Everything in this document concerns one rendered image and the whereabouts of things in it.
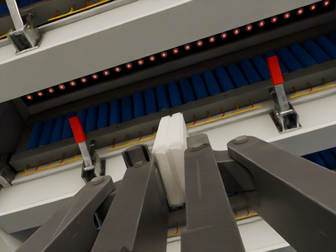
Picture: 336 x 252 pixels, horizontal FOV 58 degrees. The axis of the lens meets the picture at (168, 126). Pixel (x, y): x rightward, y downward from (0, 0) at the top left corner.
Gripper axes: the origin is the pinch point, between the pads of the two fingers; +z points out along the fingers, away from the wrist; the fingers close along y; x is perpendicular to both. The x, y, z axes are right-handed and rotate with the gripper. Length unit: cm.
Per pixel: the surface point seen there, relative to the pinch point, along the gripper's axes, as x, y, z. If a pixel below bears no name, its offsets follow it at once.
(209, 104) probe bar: -3.1, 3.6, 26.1
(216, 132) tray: -6.8, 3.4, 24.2
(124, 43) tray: 7.8, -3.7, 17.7
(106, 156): -5.8, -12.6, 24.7
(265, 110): -5.8, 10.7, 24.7
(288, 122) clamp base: -7.5, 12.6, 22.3
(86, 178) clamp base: -7.1, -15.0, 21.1
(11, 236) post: -13.4, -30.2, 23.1
